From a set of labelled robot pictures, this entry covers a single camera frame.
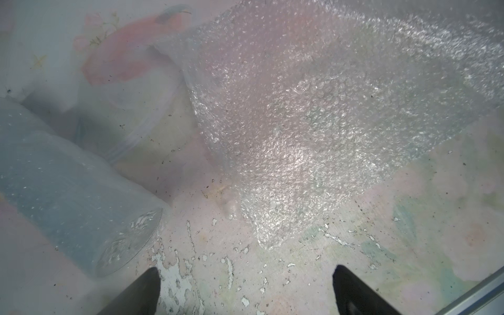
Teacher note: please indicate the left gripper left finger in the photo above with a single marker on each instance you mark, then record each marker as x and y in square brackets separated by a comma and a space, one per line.
[141, 297]

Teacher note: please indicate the bubble wrapped vase front left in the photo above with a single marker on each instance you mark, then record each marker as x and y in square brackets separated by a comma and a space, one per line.
[96, 217]

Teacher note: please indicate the clear bubble wrap sheet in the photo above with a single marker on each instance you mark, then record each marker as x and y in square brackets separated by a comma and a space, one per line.
[304, 104]

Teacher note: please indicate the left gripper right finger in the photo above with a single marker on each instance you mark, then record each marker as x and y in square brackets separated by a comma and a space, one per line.
[353, 296]

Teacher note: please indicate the bubble wrapped vase back left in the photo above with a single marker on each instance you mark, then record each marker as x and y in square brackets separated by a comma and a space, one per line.
[122, 119]

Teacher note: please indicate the bubble wrapped vase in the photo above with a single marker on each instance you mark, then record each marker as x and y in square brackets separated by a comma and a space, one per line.
[122, 119]
[96, 217]

